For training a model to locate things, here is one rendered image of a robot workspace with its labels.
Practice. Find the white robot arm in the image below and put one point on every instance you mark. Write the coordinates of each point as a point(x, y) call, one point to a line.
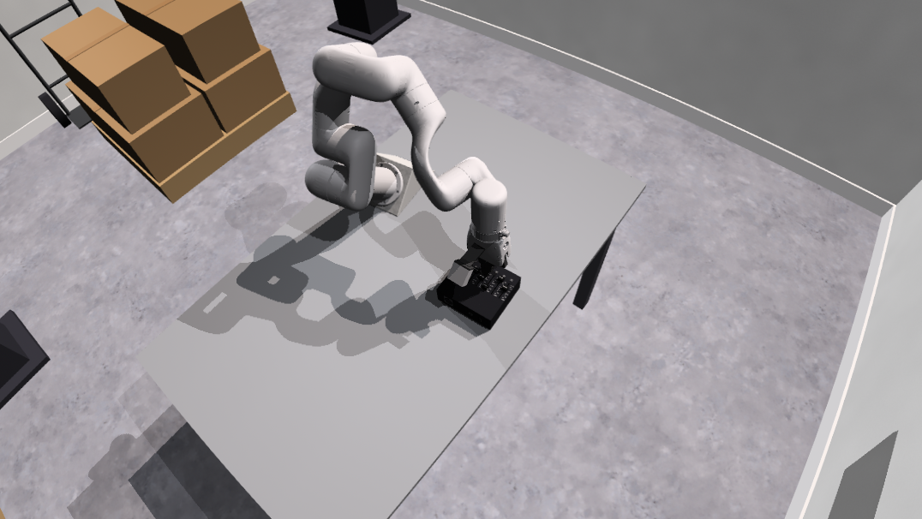
point(354, 69)

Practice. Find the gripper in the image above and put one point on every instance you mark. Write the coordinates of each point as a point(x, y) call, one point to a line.
point(494, 254)

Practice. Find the black lighting desk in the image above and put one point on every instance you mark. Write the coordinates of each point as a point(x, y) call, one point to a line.
point(485, 297)

